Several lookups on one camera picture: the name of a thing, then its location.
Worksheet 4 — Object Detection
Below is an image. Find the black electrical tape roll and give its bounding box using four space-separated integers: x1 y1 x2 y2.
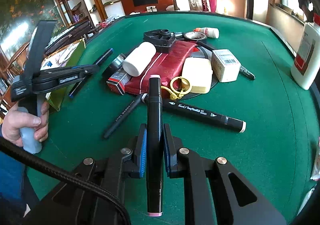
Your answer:
102 54 126 79

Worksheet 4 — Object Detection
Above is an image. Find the white plastic bottle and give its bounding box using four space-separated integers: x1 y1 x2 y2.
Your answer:
123 42 156 77

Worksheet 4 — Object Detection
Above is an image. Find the thin black pen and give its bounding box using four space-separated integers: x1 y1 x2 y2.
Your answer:
103 94 143 139

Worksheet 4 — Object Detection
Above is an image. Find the black marker pink cap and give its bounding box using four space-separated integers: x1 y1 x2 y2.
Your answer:
146 75 163 217

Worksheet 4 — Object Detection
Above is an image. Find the dark blue pen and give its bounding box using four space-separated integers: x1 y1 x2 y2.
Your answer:
68 48 114 98

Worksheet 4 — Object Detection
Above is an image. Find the gold-edged cardboard tray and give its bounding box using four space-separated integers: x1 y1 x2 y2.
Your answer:
41 39 86 111

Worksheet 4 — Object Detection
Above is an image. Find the small white carton box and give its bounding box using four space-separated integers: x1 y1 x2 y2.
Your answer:
212 49 241 83

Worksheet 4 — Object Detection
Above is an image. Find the red white long box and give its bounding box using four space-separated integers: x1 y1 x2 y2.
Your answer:
106 68 132 95

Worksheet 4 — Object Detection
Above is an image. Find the person in dark jacket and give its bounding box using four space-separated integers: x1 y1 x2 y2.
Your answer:
298 0 314 22

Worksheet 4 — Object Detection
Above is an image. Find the black braided cable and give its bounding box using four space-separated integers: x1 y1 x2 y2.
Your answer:
0 137 132 225

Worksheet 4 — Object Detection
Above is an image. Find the flower landscape painting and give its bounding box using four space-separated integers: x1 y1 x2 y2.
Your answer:
1 0 66 59

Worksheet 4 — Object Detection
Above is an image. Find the red fabric pouch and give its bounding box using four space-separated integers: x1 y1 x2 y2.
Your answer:
125 41 196 95

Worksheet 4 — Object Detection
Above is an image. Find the black plastic tape dispenser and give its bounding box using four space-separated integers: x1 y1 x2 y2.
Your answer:
143 29 176 54

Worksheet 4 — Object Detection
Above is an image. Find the operator left hand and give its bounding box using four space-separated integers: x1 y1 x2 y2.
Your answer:
1 101 49 147

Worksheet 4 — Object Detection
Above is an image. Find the large white red-capped bottle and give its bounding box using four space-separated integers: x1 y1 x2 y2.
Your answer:
291 14 320 90

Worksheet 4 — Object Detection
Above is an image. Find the small orange-tipped glue bottle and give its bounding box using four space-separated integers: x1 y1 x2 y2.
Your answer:
194 27 220 39

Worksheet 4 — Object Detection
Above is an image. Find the black marker purple cap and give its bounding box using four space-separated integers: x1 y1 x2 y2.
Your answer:
141 93 247 133

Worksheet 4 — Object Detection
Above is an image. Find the cream soap case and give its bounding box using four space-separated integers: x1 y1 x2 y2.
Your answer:
181 57 213 94

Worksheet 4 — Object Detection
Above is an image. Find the yellow keychain ring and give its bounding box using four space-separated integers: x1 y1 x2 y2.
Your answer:
161 76 193 101

